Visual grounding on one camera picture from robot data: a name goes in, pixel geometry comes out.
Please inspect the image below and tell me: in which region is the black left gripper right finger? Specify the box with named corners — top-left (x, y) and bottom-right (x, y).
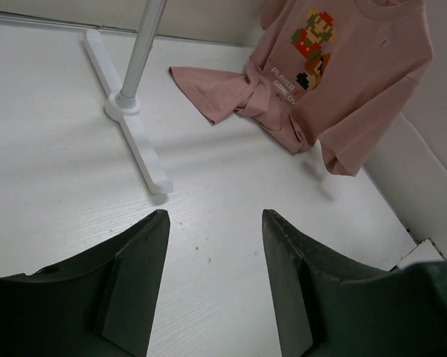
top-left (262, 210), bottom-right (447, 356)

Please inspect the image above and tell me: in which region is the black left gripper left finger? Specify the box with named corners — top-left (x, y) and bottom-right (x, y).
top-left (0, 210), bottom-right (170, 356)

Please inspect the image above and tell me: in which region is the pink printed t shirt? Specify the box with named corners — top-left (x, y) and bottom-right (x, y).
top-left (169, 1), bottom-right (433, 176)

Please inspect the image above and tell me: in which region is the white clothes rack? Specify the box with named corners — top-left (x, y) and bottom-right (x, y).
top-left (83, 0), bottom-right (173, 195)

